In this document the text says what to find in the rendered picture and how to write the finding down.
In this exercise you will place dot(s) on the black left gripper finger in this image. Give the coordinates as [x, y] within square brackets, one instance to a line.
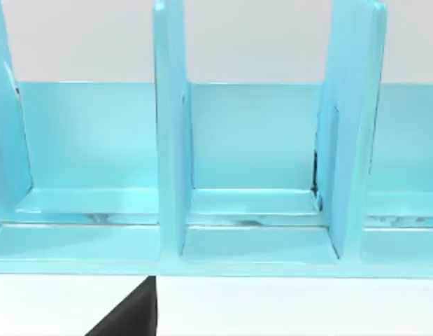
[135, 313]

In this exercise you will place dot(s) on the light blue rack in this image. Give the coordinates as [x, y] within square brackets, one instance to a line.
[97, 147]

